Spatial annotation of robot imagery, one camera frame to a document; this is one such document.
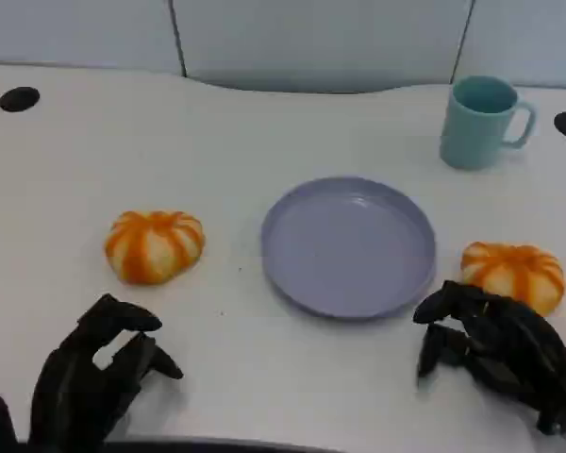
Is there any lilac plate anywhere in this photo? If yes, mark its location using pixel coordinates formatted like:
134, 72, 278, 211
260, 176, 438, 322

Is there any pale green mug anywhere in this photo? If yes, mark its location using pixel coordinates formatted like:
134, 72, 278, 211
439, 75, 538, 171

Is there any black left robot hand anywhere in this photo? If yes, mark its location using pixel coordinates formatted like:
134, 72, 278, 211
27, 293, 185, 445

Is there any orange white toy bread roll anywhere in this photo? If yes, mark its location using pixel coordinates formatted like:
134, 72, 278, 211
104, 210, 207, 286
460, 241, 566, 317

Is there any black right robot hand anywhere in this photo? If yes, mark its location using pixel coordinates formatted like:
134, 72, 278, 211
412, 279, 566, 438

